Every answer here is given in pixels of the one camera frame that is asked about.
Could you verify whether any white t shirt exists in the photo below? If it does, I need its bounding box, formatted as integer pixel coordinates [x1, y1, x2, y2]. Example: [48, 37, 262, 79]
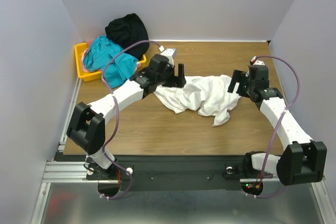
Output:
[154, 74, 240, 127]

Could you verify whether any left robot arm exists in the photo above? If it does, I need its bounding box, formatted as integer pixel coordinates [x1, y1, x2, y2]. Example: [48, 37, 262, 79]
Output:
[67, 48, 186, 179]

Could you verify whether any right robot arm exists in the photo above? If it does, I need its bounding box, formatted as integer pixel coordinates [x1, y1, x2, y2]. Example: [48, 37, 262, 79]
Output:
[228, 63, 327, 186]

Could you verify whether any black t shirt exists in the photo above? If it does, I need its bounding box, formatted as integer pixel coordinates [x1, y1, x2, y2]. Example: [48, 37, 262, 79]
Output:
[105, 13, 149, 49]

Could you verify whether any teal t shirt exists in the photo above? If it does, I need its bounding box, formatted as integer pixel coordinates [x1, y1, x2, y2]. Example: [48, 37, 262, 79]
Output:
[82, 36, 138, 88]

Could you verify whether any pink t shirt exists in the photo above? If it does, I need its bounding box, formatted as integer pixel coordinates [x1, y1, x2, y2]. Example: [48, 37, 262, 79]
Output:
[81, 39, 94, 72]

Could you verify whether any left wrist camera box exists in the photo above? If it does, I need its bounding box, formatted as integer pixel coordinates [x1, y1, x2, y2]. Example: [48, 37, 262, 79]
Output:
[159, 46, 176, 61]

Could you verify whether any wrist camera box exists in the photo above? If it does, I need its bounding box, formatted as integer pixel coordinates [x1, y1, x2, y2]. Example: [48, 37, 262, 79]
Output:
[159, 46, 176, 61]
[250, 56, 265, 66]

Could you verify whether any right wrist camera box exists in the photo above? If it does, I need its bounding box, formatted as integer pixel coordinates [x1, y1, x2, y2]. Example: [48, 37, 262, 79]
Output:
[250, 56, 265, 66]

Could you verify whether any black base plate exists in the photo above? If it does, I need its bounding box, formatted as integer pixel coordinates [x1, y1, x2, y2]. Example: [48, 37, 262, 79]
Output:
[52, 154, 263, 196]

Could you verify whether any aluminium frame rail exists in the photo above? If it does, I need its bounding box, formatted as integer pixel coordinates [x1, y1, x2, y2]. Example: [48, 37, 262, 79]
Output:
[28, 159, 91, 224]

